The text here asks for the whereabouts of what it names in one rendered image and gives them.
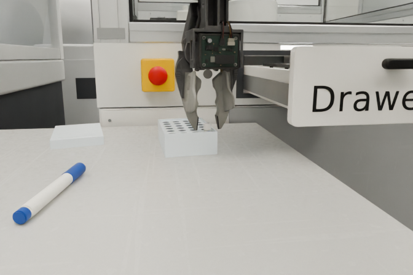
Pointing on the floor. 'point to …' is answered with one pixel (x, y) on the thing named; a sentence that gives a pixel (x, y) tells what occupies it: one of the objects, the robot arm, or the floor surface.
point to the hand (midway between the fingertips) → (206, 120)
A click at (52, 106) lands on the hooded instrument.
